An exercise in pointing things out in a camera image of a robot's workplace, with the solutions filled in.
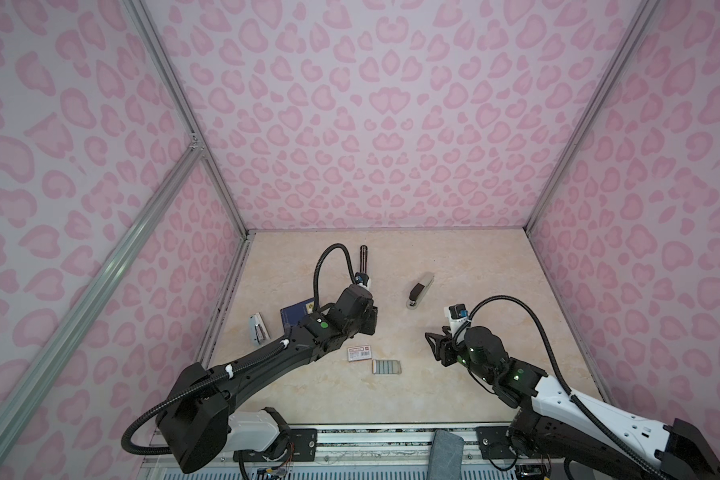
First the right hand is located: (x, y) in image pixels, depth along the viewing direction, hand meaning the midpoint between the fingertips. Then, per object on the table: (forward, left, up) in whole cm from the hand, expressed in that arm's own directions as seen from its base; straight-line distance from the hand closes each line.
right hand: (431, 334), depth 80 cm
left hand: (+5, +16, +3) cm, 17 cm away
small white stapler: (+5, +51, -9) cm, 52 cm away
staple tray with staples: (-5, +12, -12) cm, 17 cm away
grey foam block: (-26, -2, -8) cm, 28 cm away
